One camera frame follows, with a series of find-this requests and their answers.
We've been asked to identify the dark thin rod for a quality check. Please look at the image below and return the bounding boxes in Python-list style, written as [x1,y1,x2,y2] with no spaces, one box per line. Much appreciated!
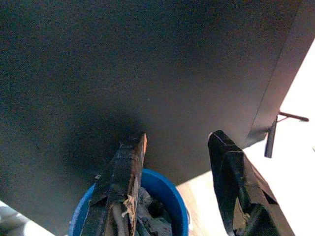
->
[279,112,310,122]
[264,115,279,159]

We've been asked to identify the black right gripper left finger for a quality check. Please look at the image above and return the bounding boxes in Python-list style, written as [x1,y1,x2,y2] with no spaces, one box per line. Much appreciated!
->
[80,132,148,236]

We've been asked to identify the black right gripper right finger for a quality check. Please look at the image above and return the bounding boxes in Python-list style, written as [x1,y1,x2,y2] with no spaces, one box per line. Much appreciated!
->
[207,129,296,236]

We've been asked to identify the black wardrobe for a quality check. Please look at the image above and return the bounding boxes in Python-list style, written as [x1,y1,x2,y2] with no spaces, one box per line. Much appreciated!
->
[0,0,315,229]

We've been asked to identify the blue plastic bucket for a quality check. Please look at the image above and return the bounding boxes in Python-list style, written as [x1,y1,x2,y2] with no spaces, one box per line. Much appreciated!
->
[68,168,190,236]

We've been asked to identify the dark grey cloth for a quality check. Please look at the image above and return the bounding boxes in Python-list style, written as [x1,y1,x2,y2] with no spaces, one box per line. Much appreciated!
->
[137,189,173,236]

